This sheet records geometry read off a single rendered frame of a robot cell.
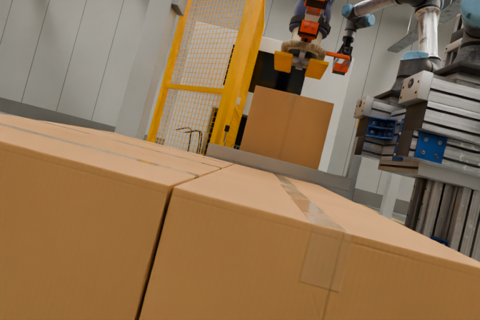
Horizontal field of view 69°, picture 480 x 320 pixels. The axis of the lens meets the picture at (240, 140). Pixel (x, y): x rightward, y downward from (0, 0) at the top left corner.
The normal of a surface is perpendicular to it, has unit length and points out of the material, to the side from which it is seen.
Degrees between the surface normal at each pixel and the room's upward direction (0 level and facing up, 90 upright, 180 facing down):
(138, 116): 90
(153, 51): 90
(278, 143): 90
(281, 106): 90
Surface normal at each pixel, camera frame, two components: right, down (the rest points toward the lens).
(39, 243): -0.05, -0.04
